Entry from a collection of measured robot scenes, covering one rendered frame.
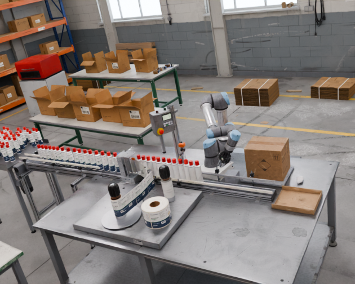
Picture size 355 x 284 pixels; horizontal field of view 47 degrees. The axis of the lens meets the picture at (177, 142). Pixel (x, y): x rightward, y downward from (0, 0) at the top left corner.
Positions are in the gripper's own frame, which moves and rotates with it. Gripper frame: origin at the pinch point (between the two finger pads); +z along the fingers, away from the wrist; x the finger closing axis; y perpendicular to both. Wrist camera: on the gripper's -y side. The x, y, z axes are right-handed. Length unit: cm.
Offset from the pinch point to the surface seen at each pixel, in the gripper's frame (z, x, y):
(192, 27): 158, -274, -564
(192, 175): 21.4, -16.7, 3.2
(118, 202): 29, -47, 63
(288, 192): -4, 54, -8
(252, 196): 5.1, 32.4, 6.0
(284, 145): -25, 33, -32
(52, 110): 184, -279, -136
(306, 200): -12, 67, -1
